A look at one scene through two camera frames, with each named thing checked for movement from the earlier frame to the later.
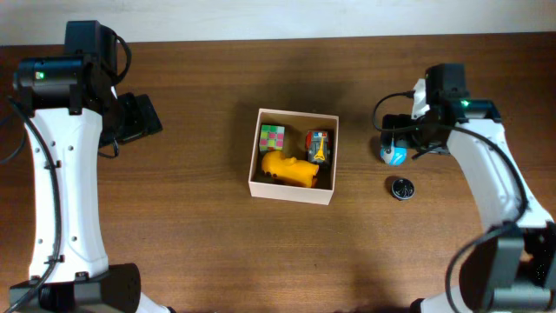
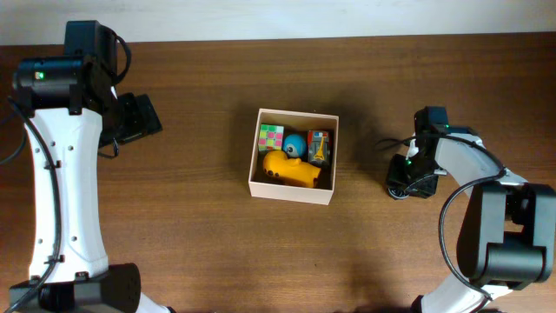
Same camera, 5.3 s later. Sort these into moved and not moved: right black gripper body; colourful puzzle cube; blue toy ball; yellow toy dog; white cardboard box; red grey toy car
Moved: blue toy ball; right black gripper body
Not moved: red grey toy car; white cardboard box; colourful puzzle cube; yellow toy dog
